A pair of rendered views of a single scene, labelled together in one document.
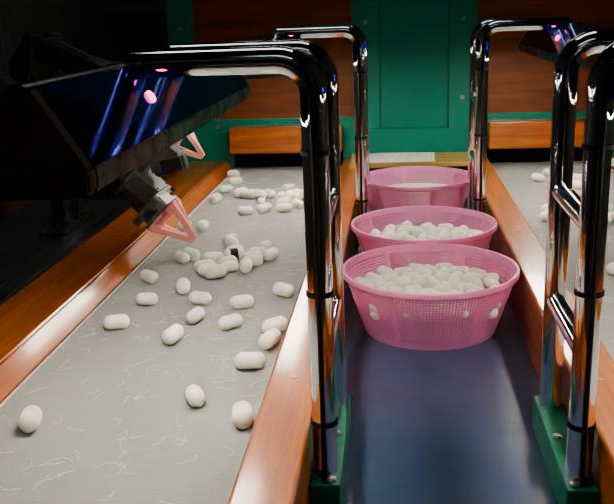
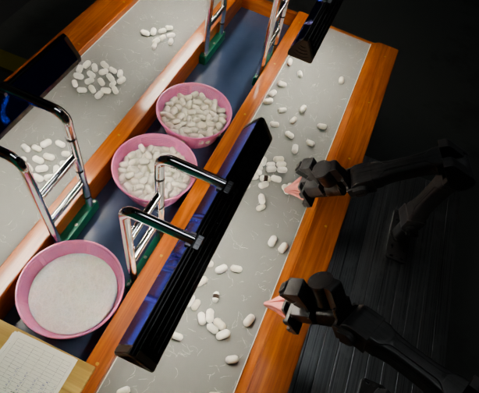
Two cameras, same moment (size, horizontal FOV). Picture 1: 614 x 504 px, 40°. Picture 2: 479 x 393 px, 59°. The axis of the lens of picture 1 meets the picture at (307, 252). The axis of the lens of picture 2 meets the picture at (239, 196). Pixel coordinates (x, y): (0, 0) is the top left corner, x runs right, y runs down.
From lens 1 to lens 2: 2.35 m
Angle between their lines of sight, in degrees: 108
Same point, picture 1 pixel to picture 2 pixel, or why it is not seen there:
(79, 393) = (330, 93)
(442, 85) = not seen: outside the picture
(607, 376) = (197, 33)
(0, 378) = (353, 100)
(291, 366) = (273, 68)
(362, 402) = (243, 92)
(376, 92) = not seen: outside the picture
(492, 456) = (223, 60)
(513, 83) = not seen: outside the picture
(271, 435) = (286, 46)
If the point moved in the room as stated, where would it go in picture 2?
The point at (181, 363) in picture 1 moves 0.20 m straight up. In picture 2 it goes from (300, 97) to (316, 54)
